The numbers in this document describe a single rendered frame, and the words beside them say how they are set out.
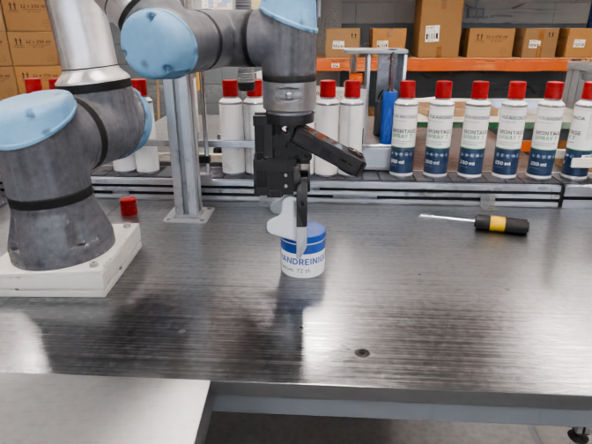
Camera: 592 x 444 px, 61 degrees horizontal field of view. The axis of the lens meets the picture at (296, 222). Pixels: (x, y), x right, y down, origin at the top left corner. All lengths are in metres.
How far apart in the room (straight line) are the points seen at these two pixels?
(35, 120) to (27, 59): 3.82
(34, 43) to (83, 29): 3.67
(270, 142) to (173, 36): 0.21
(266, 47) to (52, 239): 0.40
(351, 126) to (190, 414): 0.72
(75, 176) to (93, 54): 0.20
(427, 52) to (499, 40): 0.64
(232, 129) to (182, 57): 0.52
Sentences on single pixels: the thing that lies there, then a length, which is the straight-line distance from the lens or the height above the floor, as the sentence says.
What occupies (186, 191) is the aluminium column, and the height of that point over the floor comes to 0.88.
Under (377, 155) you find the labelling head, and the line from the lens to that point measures 1.16.
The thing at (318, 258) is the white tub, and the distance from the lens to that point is 0.77.
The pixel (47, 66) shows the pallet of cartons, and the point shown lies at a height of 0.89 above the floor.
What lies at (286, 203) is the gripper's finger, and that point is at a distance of 0.73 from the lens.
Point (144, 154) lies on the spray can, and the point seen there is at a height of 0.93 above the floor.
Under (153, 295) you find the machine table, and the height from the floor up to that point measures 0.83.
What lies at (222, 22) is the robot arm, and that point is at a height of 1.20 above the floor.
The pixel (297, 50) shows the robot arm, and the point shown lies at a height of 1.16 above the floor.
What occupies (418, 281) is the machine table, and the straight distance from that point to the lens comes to 0.79.
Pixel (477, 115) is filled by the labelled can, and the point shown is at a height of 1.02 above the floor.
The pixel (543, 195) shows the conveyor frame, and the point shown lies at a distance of 1.18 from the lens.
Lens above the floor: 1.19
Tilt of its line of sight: 22 degrees down
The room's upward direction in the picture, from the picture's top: straight up
